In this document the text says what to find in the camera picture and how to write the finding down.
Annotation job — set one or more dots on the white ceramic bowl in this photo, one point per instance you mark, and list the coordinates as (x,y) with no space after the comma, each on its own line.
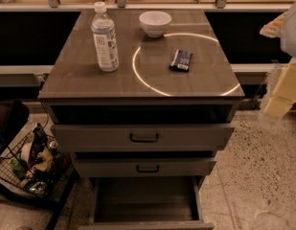
(154,23)

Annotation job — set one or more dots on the dark chip bag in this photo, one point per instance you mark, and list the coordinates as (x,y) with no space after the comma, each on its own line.
(39,144)

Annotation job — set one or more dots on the grey drawer cabinet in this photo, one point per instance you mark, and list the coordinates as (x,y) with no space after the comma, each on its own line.
(143,90)

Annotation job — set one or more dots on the black wire basket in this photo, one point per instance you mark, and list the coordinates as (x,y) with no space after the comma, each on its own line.
(34,170)

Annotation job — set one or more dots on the clear plastic water bottle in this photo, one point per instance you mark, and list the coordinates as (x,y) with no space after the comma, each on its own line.
(104,35)

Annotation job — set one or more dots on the green crumpled snack bag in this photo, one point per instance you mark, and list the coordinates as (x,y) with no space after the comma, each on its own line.
(19,168)

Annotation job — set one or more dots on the grey drawer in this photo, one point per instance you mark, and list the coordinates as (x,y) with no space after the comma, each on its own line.
(146,203)
(131,138)
(144,167)

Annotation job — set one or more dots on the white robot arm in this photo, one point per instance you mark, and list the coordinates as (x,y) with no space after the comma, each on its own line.
(283,27)

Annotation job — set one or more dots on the metal soda can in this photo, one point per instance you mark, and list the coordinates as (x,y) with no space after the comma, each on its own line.
(53,147)

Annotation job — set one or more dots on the dark blue snack packet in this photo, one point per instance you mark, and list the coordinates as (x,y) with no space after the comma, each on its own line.
(181,61)

